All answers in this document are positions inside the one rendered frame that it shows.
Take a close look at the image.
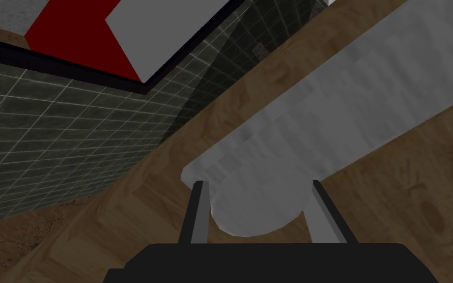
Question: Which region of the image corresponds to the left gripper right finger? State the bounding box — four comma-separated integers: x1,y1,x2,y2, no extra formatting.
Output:
303,179,360,244

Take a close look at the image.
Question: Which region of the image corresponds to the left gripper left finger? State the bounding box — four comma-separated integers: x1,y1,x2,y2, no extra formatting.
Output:
178,180,212,245

